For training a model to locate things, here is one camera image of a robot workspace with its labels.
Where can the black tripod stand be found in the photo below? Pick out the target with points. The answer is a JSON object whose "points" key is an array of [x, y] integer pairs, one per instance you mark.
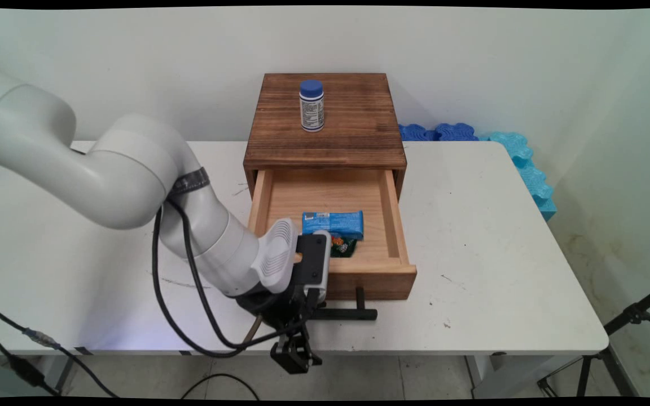
{"points": [[613, 327]]}

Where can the white table leg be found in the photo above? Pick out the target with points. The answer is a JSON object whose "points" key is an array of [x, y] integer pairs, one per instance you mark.
{"points": [[491, 378]]}

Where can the grey table leg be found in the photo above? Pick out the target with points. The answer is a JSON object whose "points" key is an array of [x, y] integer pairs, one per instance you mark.
{"points": [[64, 372]]}

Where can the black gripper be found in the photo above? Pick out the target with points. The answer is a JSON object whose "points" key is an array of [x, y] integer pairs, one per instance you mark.
{"points": [[280, 310]]}

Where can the blue snack packet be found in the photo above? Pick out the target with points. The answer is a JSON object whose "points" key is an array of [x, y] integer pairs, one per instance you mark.
{"points": [[333, 223]]}

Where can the green snack packet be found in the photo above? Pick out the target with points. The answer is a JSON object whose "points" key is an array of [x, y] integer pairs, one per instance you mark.
{"points": [[343, 246]]}

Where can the dark blue foam mat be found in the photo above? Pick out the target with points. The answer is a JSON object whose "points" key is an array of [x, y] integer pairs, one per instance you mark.
{"points": [[443, 133]]}

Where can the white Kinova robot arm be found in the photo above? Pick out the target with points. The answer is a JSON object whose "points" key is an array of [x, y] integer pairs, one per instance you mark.
{"points": [[122, 169]]}

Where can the white bottle with blue cap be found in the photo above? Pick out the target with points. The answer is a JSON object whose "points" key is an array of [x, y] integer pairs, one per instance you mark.
{"points": [[312, 110]]}

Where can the cyan foam mat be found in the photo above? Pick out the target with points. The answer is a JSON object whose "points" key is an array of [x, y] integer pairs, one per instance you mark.
{"points": [[531, 175]]}

